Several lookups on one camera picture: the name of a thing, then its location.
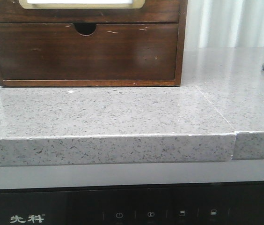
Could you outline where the white drawer handle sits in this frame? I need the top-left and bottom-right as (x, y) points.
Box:
(27, 0), (133, 4)

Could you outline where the dark wooden drawer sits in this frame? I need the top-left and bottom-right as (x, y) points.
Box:
(0, 0), (188, 23)
(0, 23), (178, 80)

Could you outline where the dark wooden drawer cabinet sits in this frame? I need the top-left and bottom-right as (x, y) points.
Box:
(0, 10), (187, 87)

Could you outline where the black appliance control panel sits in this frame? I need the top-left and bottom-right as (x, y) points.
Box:
(0, 181), (264, 225)

